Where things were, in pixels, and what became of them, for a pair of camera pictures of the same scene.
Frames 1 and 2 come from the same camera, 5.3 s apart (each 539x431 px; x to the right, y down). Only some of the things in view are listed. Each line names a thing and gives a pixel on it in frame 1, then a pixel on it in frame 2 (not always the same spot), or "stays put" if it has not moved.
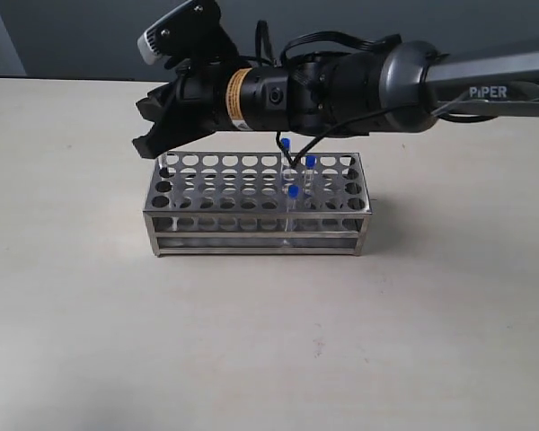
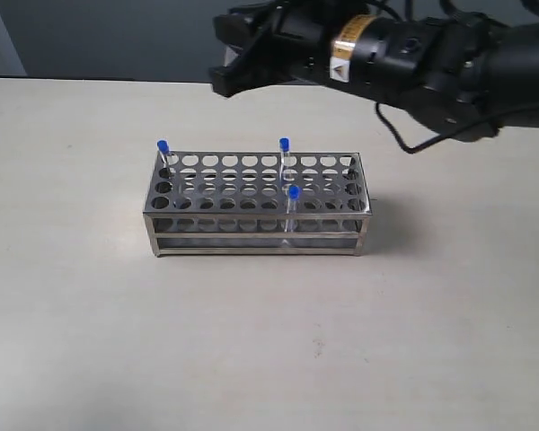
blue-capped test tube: (163, 166) stays put
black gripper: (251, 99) to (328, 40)
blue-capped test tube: (286, 166) stays put
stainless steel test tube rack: (258, 204) stays put
